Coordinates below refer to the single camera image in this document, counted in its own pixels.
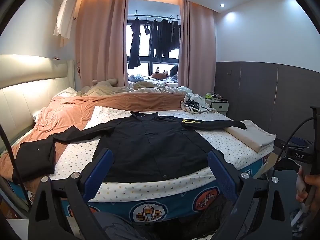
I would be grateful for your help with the person's right hand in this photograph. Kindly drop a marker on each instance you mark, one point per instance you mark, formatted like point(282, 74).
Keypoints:
point(312, 188)

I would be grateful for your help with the cream padded headboard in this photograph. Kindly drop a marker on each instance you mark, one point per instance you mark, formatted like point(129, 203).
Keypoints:
point(32, 95)

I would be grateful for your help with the wall air conditioner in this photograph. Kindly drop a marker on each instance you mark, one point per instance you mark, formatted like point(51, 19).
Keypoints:
point(66, 15)

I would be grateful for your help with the long black hanging garment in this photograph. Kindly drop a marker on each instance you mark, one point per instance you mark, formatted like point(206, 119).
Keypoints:
point(135, 47)

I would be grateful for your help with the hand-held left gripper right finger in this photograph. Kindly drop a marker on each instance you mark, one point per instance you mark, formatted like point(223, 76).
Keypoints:
point(222, 177)

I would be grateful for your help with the patterned crumpled cloth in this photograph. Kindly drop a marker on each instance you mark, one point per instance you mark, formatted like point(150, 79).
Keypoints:
point(186, 107)

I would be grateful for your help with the clothes rail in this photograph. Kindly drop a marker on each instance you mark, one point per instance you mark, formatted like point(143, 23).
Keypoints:
point(155, 17)

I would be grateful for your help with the black framed window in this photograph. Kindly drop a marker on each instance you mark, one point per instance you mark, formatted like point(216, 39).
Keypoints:
point(150, 66)

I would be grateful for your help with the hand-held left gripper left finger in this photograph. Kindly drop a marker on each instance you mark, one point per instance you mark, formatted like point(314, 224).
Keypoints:
point(98, 172)

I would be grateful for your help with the white floral bed sheet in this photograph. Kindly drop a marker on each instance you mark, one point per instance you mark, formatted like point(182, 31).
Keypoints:
point(75, 155)

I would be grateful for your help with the crumpled pale bedding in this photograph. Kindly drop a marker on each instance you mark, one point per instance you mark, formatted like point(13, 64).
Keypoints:
point(155, 86)

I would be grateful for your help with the person's grey pants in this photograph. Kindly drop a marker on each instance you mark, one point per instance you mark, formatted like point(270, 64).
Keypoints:
point(112, 227)

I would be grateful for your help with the grey-blue plush toy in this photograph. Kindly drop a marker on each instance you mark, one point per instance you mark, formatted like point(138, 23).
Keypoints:
point(136, 78)

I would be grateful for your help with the brown plush toy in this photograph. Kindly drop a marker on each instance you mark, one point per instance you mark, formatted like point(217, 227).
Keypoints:
point(158, 75)

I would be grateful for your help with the green item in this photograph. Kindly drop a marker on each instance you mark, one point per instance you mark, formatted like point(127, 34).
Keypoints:
point(208, 96)

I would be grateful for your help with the folded black garment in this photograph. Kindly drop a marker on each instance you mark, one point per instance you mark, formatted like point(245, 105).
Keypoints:
point(32, 160)

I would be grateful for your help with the pink curtain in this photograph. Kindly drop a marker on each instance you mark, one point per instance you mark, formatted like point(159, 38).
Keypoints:
point(100, 42)
point(197, 50)

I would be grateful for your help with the small dark hanging garment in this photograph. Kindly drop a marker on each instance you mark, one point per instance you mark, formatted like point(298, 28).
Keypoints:
point(147, 28)

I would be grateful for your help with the beige plush pillow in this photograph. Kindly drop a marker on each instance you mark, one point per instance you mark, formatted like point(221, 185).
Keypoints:
point(105, 86)

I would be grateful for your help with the black long-sleeved shirt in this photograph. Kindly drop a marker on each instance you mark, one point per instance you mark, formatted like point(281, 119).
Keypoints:
point(155, 150)

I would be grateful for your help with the brown cardboard sheet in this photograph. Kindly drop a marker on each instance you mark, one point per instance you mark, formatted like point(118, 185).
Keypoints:
point(276, 161)

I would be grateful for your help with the orange blanket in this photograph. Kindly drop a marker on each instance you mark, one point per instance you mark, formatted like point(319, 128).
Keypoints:
point(75, 105)

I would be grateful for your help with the white nightstand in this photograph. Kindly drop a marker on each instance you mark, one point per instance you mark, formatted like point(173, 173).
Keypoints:
point(220, 107)

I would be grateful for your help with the dark fuzzy cloth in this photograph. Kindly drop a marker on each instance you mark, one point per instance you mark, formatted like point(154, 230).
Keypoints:
point(200, 220)

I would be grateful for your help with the folded beige cloth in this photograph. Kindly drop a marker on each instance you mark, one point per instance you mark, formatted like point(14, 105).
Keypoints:
point(252, 135)

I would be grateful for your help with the bed with blue printed sheet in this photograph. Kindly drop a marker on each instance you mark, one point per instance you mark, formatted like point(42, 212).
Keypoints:
point(175, 205)

